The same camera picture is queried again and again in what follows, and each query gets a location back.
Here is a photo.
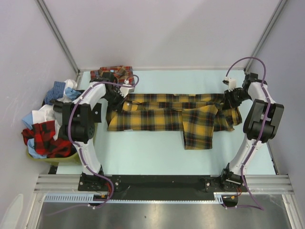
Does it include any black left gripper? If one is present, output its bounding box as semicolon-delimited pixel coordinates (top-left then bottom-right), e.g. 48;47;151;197
102;90;127;115

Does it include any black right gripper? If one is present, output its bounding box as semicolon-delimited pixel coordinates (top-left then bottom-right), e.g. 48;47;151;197
223;88;252;110

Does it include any yellow plaid long sleeve shirt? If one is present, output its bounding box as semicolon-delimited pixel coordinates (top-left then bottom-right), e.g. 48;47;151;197
106;94;242;150

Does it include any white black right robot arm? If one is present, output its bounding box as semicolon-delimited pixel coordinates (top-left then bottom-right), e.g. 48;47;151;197
220;73;284;191

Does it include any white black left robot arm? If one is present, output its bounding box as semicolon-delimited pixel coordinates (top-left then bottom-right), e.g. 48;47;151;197
59;71;131;191

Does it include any folded red plaid shirt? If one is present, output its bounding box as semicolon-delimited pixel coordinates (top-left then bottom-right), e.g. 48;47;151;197
90;65;135;85

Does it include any light blue shirt in bin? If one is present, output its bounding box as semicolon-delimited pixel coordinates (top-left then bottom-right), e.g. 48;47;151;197
22;89;81;160

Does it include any blue patterned shirt in bin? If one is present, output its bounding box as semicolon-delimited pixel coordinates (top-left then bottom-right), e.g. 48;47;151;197
44;81;66;105

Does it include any white shirt in bin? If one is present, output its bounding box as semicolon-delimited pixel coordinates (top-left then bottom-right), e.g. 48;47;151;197
32;79;77;140

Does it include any olive green laundry bin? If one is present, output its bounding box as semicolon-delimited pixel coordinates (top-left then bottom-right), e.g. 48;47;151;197
25;90;100;167

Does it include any red black buffalo plaid shirt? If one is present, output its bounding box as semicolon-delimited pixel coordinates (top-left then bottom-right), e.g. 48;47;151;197
21;120;75;159

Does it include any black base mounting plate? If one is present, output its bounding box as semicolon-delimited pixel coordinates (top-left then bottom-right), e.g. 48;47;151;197
78;174;246;201

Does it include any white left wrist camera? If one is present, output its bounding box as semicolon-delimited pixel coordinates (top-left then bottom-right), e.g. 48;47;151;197
120;79;135;98

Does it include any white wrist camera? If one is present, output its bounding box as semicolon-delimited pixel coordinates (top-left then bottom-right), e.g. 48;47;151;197
223;77;237;92
120;79;135;98

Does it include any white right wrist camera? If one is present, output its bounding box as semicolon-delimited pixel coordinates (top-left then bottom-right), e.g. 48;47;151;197
223;77;237;92

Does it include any aluminium left corner post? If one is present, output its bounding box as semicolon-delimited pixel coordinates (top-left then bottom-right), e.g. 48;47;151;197
35;0;80;75

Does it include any aluminium corner post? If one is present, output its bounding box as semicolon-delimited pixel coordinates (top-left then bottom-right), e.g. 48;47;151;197
251;0;289;58
35;0;80;75

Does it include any aluminium right corner post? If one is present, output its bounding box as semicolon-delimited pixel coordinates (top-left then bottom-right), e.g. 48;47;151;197
251;0;289;58

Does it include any aluminium frame front rail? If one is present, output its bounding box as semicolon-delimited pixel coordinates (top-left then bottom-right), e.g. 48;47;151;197
34;175;294;195

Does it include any white slotted cable duct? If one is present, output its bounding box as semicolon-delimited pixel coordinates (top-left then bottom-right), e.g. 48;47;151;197
44;193;223;204

